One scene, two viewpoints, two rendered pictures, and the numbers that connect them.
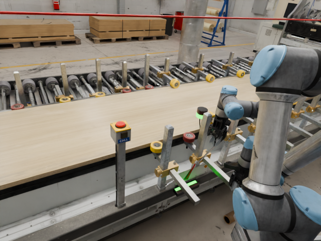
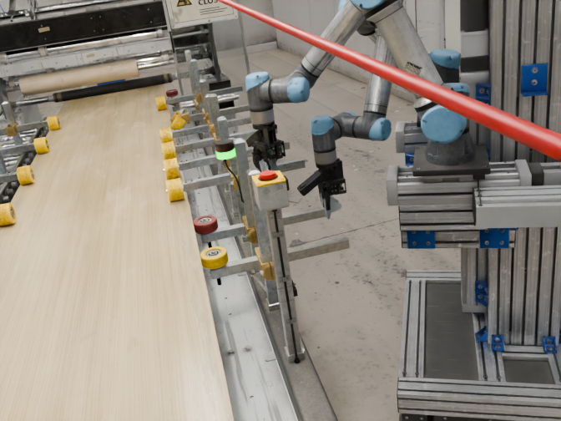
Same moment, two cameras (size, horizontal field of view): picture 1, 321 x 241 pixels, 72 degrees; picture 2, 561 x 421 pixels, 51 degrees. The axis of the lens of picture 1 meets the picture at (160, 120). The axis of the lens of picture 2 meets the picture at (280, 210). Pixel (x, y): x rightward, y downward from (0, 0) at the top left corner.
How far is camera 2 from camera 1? 1.36 m
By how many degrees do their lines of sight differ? 57
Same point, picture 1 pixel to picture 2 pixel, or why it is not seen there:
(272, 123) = (410, 29)
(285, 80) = not seen: outside the picture
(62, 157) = (184, 373)
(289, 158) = (379, 94)
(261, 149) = (419, 57)
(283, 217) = not seen: hidden behind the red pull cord
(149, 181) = (236, 337)
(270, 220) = not seen: hidden behind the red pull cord
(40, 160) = (180, 408)
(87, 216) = (311, 400)
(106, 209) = (300, 374)
